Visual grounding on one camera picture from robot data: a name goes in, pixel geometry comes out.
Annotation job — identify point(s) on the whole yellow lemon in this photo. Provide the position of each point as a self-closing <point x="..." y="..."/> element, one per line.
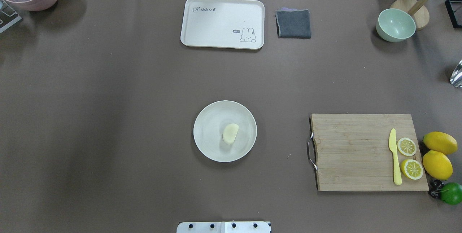
<point x="440" y="142"/>
<point x="437" y="165"/>

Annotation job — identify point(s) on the beige round plate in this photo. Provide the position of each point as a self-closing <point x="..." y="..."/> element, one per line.
<point x="211" y="123"/>

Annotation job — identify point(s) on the mint green bowl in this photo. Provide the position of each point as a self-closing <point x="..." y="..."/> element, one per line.
<point x="394" y="25"/>

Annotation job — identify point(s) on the white cup rack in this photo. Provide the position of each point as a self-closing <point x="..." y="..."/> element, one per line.
<point x="8" y="16"/>

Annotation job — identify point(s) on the mirror tray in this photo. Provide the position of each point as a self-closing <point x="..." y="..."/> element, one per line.
<point x="454" y="9"/>

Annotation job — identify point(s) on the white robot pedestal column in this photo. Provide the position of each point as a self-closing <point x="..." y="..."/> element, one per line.
<point x="225" y="227"/>

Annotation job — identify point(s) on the green lime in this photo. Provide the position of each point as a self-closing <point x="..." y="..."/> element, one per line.
<point x="451" y="193"/>

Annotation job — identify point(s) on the metal scoop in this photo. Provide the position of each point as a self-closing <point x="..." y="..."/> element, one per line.
<point x="456" y="77"/>

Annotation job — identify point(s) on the lemon slice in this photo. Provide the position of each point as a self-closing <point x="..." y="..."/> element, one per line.
<point x="412" y="169"/>
<point x="407" y="147"/>

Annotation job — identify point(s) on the wooden cutting board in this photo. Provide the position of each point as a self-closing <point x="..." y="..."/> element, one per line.
<point x="352" y="154"/>

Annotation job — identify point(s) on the yellow plastic knife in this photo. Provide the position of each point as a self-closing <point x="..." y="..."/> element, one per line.
<point x="392" y="146"/>

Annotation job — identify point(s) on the grey folded cloth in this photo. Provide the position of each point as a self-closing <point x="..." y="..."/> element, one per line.
<point x="293" y="23"/>

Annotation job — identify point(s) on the cream rectangular tray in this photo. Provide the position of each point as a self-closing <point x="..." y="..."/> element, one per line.
<point x="235" y="24"/>

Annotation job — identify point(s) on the wooden cup stand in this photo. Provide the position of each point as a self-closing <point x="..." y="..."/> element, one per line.
<point x="416" y="9"/>

